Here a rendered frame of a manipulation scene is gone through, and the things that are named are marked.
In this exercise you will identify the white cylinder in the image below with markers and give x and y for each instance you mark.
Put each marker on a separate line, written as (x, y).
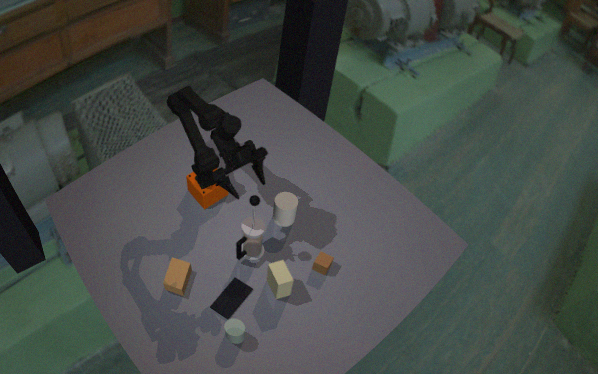
(285, 208)

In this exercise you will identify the glass french press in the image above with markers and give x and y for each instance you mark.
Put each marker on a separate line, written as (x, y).
(250, 246)

